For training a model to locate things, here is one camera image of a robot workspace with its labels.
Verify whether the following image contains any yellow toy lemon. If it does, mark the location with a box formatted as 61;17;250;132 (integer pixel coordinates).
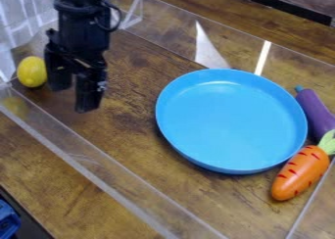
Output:
17;56;47;88

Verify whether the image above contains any purple toy eggplant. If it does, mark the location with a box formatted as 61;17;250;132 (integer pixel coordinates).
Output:
295;86;335;141

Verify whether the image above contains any blue round plastic tray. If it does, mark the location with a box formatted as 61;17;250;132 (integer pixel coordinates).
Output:
156;69;307;174

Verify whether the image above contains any clear acrylic barrier wall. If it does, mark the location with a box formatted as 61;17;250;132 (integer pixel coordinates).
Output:
0;0;335;239

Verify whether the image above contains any orange toy carrot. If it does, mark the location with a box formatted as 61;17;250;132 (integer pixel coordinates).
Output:
271;129;335;201

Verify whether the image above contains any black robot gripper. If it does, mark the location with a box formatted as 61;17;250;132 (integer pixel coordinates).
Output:
44;0;112;113

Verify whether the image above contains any blue object at corner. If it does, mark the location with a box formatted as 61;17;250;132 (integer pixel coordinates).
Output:
0;199;21;239

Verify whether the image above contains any black baseboard strip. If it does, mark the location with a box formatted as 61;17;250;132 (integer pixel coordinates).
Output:
247;0;332;26

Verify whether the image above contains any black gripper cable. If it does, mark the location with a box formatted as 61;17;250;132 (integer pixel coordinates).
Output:
99;0;124;33

